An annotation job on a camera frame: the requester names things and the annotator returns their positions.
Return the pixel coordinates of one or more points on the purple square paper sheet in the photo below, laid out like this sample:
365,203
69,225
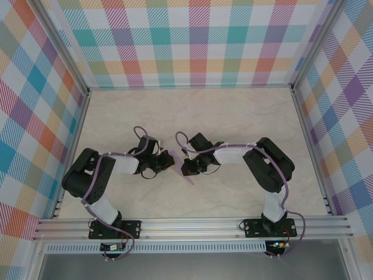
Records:
188,179

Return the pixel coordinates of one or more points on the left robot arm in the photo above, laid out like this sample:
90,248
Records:
84,178

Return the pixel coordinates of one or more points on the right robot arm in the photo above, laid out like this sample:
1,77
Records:
268,166

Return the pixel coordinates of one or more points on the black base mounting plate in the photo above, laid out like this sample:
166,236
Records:
132,229
253,229

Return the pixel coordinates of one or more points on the small circuit board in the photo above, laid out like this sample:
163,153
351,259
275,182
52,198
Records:
112,247
278,244

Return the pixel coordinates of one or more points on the grey metal panel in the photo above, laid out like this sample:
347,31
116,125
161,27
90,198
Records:
189,268

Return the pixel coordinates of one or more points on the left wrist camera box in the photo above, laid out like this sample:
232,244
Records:
147,144

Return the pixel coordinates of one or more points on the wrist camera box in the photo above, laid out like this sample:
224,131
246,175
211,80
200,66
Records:
201,140
147,144

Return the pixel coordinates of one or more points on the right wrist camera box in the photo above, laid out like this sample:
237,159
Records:
201,140

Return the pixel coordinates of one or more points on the long aluminium mounting rail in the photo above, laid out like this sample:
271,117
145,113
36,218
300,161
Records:
189,229

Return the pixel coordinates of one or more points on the aluminium table edge rail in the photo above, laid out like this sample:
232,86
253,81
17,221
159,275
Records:
309,146
76,137

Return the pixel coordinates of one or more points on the aluminium frame post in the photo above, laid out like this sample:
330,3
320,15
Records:
317,43
60,43

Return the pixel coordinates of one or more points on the aluminium frame leg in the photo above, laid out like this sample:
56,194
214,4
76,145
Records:
349,259
35,262

